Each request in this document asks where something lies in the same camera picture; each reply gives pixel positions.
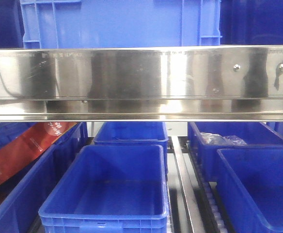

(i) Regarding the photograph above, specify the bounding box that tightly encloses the stainless steel shelf beam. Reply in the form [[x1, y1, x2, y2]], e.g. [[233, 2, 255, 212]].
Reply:
[[0, 46, 283, 121]]

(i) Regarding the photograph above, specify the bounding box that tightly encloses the blue crate on upper shelf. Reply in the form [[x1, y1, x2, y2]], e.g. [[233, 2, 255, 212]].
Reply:
[[20, 0, 221, 49]]

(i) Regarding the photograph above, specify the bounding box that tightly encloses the rear centre blue bin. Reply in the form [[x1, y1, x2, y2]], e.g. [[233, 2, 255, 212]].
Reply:
[[94, 121, 169, 173]]

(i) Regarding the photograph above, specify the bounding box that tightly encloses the blue bin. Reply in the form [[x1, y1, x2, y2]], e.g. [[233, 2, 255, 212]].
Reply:
[[188, 122, 283, 184], [0, 122, 88, 233], [217, 158, 283, 233], [39, 145, 169, 233], [94, 121, 169, 173]]

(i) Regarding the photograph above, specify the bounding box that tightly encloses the rear right blue bin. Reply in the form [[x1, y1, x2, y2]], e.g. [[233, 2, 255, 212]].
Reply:
[[188, 122, 283, 184]]

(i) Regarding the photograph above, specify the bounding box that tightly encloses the clear plastic bag in bin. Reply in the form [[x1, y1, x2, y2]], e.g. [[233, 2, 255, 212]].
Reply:
[[201, 132, 247, 146]]

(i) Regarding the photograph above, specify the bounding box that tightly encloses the front centre blue bin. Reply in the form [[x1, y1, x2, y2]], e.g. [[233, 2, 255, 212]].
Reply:
[[39, 145, 169, 233]]

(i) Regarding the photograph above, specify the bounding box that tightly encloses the steel roller track divider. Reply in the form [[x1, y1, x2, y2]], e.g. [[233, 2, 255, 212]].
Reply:
[[171, 136, 204, 233]]

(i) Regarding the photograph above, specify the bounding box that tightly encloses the front right blue bin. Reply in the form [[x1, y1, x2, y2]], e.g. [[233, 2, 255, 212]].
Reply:
[[217, 158, 283, 233]]

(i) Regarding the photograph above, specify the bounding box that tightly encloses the red packaging bag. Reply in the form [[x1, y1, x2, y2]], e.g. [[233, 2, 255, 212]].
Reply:
[[0, 121, 76, 185]]

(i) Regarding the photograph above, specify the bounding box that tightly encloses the left blue bin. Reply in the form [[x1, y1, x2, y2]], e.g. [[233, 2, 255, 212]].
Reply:
[[0, 122, 88, 233]]

